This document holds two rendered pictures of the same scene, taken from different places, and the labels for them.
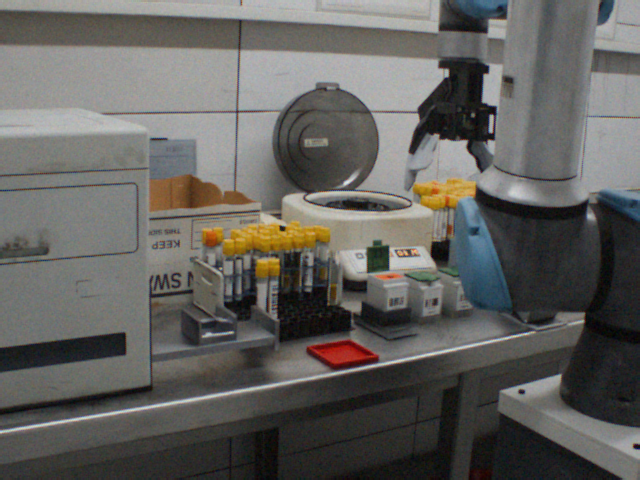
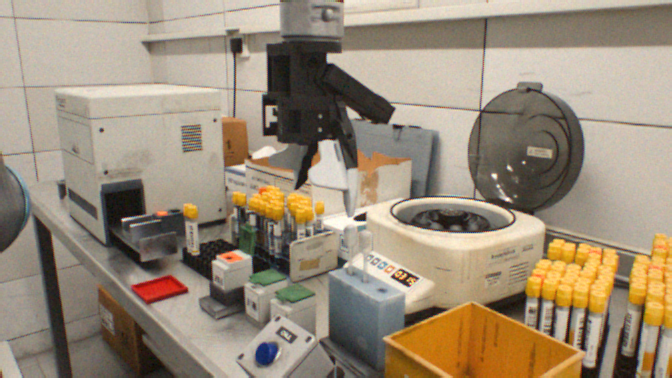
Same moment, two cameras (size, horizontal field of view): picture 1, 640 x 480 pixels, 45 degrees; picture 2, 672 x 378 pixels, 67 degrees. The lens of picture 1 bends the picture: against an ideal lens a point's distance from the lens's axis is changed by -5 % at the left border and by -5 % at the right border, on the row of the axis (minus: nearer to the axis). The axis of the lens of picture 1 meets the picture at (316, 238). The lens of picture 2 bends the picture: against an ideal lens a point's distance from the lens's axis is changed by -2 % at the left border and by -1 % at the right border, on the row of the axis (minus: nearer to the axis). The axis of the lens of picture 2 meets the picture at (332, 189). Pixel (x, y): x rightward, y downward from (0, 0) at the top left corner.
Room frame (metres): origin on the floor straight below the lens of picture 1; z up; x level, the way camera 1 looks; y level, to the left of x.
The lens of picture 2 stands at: (1.15, -0.83, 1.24)
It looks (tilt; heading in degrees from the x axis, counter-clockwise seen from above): 14 degrees down; 81
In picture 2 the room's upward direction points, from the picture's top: straight up
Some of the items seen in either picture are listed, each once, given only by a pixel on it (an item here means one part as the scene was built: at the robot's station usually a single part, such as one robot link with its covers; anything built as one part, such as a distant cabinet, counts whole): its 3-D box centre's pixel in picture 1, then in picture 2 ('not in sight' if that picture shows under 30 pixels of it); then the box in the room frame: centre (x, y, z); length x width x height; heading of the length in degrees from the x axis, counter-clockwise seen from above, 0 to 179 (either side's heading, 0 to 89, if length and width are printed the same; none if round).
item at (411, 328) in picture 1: (385, 316); (233, 293); (1.11, -0.10, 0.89); 0.09 x 0.05 x 0.04; 32
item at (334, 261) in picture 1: (333, 285); not in sight; (1.13, -0.03, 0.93); 0.01 x 0.01 x 0.10; 33
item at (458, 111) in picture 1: (462, 102); (306, 93); (1.21, -0.21, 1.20); 0.09 x 0.08 x 0.12; 20
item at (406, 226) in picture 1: (360, 233); (442, 248); (1.44, -0.08, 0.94); 0.30 x 0.24 x 0.12; 23
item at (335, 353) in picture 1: (342, 353); (159, 288); (0.99, -0.04, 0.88); 0.07 x 0.07 x 0.01; 32
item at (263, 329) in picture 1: (191, 333); (138, 229); (0.92, 0.14, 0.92); 0.21 x 0.07 x 0.05; 122
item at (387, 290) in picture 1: (386, 297); (232, 276); (1.11, -0.10, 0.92); 0.05 x 0.04 x 0.06; 32
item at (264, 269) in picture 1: (287, 290); (223, 239); (1.09, 0.04, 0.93); 0.17 x 0.09 x 0.11; 123
